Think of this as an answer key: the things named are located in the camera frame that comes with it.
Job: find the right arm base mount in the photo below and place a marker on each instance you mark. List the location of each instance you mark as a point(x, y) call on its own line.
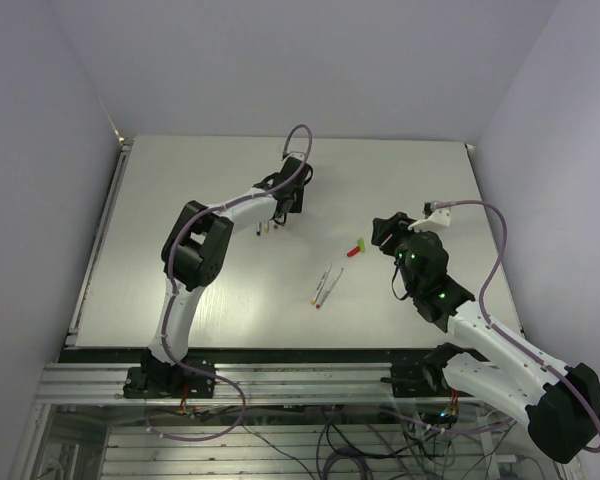
point(409, 379)

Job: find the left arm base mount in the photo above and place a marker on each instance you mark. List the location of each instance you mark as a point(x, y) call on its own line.
point(155, 379)

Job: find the aluminium frame rail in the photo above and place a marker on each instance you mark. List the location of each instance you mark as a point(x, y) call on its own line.
point(276, 384)

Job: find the red marker pen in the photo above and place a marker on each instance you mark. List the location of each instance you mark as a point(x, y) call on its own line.
point(328, 291)

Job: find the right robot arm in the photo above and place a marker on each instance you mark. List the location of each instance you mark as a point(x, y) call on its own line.
point(558, 404)

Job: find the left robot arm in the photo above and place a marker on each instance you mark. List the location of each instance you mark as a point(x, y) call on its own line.
point(196, 248)

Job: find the yellow marker pen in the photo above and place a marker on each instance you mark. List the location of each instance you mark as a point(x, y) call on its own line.
point(320, 286)

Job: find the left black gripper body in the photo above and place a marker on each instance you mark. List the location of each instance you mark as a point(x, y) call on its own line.
point(299, 200)

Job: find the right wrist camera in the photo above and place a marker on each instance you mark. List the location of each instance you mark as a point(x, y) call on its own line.
point(437, 217)

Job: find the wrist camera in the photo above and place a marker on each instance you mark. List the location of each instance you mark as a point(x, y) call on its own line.
point(300, 156)
point(437, 217)

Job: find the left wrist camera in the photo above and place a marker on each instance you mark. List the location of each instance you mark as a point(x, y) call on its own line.
point(300, 156)

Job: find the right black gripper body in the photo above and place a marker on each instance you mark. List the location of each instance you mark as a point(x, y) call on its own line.
point(396, 233)

